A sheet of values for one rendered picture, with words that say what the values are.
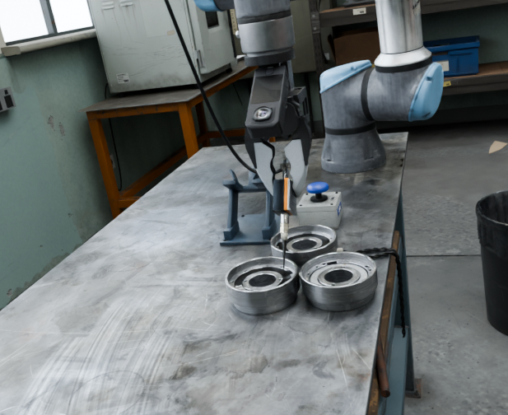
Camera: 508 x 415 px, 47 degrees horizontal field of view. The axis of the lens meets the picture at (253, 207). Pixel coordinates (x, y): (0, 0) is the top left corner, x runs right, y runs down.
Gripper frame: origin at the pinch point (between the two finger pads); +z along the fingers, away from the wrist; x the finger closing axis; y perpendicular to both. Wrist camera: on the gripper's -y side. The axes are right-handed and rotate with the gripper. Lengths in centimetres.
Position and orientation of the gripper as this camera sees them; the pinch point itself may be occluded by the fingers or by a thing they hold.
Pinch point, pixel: (285, 190)
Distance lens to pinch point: 86.2
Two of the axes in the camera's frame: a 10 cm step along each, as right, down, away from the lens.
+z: 1.5, 9.2, 3.5
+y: 2.7, -3.8, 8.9
